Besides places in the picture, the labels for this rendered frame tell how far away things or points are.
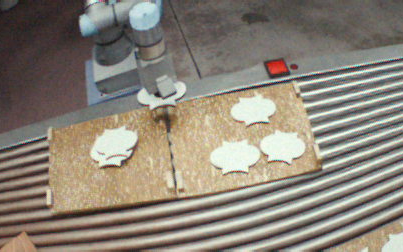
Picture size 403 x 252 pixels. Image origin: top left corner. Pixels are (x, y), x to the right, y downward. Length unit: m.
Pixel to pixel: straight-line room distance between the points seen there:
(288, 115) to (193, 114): 0.28
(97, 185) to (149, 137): 0.23
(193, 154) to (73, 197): 0.39
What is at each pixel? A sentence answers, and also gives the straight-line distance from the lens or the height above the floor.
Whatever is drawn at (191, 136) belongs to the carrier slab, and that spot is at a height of 0.94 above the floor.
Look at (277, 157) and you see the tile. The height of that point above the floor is 0.95.
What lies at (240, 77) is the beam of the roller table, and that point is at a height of 0.91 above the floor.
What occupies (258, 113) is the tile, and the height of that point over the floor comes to 0.95.
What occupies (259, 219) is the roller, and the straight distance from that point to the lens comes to 1.37.
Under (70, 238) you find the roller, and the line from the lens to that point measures 1.45.
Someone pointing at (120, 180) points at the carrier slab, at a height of 0.94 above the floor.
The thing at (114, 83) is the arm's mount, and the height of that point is 0.92.
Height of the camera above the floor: 2.08
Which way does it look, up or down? 47 degrees down
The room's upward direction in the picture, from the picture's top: 11 degrees counter-clockwise
